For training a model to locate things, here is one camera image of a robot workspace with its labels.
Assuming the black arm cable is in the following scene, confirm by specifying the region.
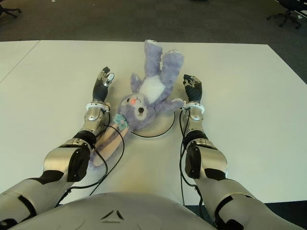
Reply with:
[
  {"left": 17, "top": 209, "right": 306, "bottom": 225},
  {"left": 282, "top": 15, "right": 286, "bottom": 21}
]
[
  {"left": 178, "top": 107, "right": 204, "bottom": 207},
  {"left": 56, "top": 124, "right": 125, "bottom": 207}
]

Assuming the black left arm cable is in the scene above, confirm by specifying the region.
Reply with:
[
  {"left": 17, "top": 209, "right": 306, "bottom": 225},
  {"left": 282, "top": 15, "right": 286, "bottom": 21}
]
[{"left": 56, "top": 124, "right": 125, "bottom": 207}]

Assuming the black mesh office chair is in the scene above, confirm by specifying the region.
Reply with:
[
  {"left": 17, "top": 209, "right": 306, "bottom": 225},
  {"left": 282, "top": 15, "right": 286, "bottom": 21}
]
[{"left": 266, "top": 0, "right": 307, "bottom": 30}]

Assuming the purple plush bunny doll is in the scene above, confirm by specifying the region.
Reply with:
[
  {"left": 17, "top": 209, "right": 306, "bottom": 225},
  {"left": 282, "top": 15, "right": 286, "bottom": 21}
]
[{"left": 87, "top": 39, "right": 185, "bottom": 170}]

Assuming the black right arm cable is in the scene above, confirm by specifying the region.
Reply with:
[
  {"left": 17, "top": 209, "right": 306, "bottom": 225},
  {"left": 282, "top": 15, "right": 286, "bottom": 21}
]
[{"left": 178, "top": 107, "right": 204, "bottom": 207}]

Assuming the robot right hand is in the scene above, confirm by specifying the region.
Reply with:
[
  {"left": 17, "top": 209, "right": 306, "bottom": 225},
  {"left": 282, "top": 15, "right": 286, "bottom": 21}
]
[{"left": 182, "top": 74, "right": 203, "bottom": 104}]

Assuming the robot torso silver shell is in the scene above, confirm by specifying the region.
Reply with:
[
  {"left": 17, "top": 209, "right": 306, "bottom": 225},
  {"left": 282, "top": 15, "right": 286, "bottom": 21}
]
[{"left": 9, "top": 191, "right": 216, "bottom": 230}]

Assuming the white plate black rim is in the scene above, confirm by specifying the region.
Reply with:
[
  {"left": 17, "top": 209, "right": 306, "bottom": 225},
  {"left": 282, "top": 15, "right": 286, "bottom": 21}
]
[{"left": 130, "top": 112, "right": 175, "bottom": 138}]

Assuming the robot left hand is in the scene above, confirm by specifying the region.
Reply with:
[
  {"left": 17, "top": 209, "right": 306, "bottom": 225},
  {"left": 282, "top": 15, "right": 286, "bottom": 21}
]
[{"left": 92, "top": 66, "right": 115, "bottom": 103}]

